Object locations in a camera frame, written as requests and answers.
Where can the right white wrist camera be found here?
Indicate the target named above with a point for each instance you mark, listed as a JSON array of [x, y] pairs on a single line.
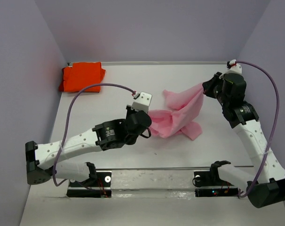
[[233, 67]]

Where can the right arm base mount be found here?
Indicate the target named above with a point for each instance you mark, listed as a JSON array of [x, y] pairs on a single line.
[[209, 184]]

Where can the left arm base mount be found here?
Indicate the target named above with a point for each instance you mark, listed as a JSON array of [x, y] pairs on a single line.
[[98, 184]]

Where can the pink t-shirt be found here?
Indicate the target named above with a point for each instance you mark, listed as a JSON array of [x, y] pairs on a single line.
[[184, 108]]

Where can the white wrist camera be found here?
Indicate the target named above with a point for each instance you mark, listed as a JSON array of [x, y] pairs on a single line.
[[141, 101], [233, 67]]

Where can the aluminium table edge rail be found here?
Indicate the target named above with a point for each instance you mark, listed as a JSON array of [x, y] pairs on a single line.
[[164, 63]]

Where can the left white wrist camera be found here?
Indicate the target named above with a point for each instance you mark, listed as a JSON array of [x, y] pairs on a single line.
[[141, 101]]

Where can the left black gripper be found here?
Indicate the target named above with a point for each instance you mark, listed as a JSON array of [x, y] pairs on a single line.
[[130, 111]]

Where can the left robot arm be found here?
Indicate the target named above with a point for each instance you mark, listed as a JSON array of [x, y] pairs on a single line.
[[45, 161]]

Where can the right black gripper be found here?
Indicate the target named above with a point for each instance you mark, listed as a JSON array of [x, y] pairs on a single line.
[[209, 85]]

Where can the folded orange t-shirt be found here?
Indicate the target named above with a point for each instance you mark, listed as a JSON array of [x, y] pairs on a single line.
[[81, 75]]

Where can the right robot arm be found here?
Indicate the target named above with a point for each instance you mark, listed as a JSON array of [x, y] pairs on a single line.
[[269, 186]]

